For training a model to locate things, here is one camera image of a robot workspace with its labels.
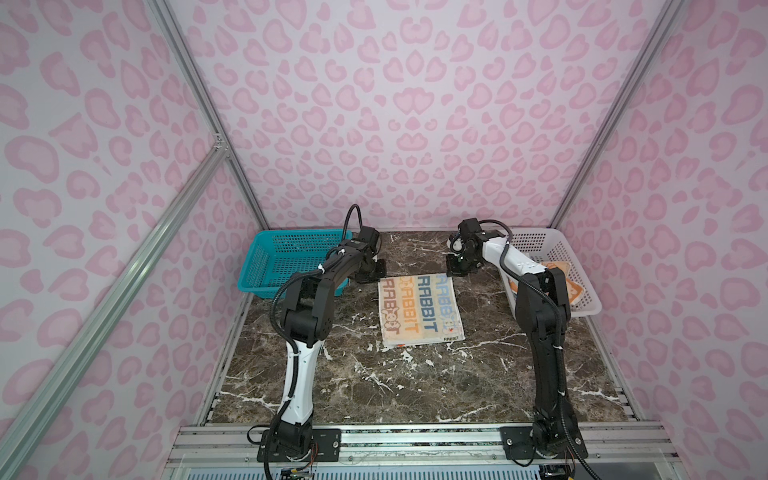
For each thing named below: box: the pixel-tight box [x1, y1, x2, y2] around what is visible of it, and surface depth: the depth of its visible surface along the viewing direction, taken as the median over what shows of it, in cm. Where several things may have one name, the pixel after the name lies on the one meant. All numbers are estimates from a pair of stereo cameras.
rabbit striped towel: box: [378, 273, 466, 347], surface depth 99 cm
